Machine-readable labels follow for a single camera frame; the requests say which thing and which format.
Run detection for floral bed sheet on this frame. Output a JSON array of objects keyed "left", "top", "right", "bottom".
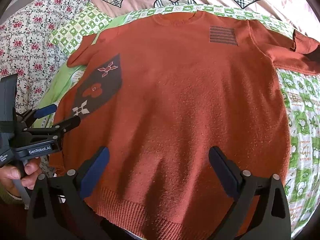
[{"left": 1, "top": 0, "right": 89, "bottom": 113}]

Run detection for person's left hand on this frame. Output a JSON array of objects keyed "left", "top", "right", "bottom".
[{"left": 0, "top": 158, "right": 42, "bottom": 197}]

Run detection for green patterned pillow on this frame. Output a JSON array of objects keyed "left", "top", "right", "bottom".
[{"left": 49, "top": 2, "right": 113, "bottom": 55}]

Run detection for rust orange knit sweater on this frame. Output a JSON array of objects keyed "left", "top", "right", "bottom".
[{"left": 49, "top": 10, "right": 320, "bottom": 240}]

